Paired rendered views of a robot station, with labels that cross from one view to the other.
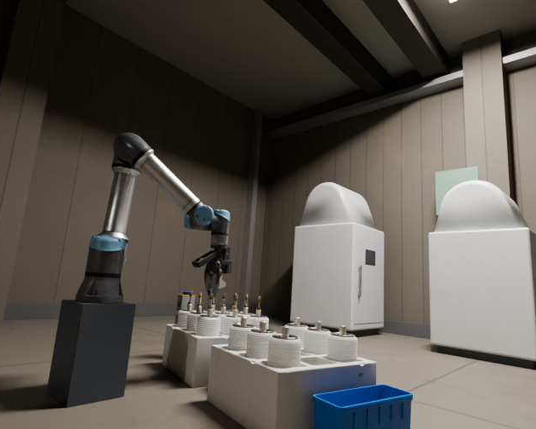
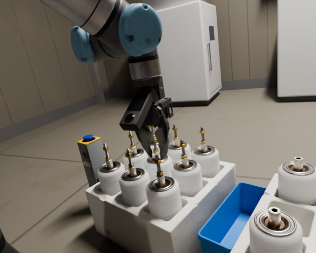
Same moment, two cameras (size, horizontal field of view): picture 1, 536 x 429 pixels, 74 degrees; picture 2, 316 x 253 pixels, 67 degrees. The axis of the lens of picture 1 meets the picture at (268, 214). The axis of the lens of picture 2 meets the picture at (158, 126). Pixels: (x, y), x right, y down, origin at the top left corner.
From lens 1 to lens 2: 1.04 m
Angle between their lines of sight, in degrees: 32
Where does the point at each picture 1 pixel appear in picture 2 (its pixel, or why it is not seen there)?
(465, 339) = (309, 88)
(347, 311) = (203, 85)
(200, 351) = (176, 243)
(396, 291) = (226, 56)
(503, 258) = not seen: outside the picture
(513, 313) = not seen: outside the picture
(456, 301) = (303, 59)
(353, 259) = (203, 38)
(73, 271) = not seen: outside the picture
